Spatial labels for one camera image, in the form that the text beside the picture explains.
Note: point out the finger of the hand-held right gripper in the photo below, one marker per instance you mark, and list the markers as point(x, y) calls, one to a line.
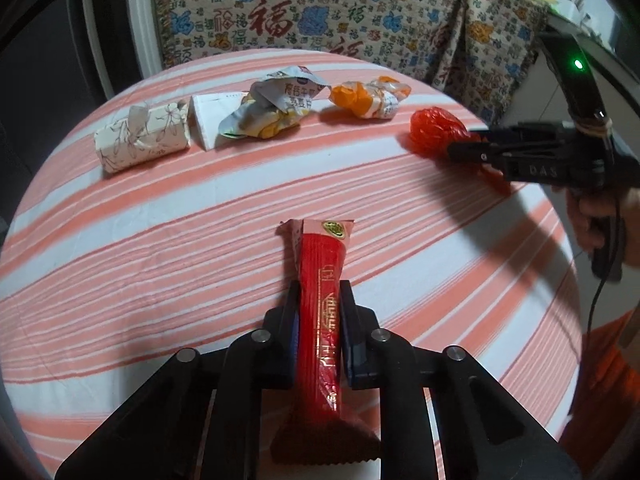
point(525, 132)
point(475, 151)

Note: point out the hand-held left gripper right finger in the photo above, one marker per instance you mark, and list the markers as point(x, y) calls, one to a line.
point(352, 340)

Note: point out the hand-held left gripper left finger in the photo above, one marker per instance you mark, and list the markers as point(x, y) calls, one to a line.
point(285, 340)

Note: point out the long red snack wrapper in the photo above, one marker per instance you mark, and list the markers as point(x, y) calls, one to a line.
point(320, 310)

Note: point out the red plastic bag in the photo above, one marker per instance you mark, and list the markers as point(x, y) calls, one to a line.
point(432, 130)

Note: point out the person's right hand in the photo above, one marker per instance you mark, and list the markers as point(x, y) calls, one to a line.
point(582, 215)

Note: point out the crumpled orange white wrapper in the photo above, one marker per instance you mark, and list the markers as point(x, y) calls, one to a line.
point(360, 97)

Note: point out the crumpled white yellow wrapper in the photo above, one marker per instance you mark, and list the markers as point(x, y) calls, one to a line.
point(270, 105)

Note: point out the person's orange clothing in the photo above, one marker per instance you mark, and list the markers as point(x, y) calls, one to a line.
point(605, 385)

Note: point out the large printed blanket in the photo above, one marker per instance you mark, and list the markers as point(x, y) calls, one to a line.
point(300, 10)

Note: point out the white paper box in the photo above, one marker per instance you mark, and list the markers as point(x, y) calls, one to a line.
point(207, 120)

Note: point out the floral tissue pack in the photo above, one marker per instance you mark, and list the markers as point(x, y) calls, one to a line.
point(140, 137)

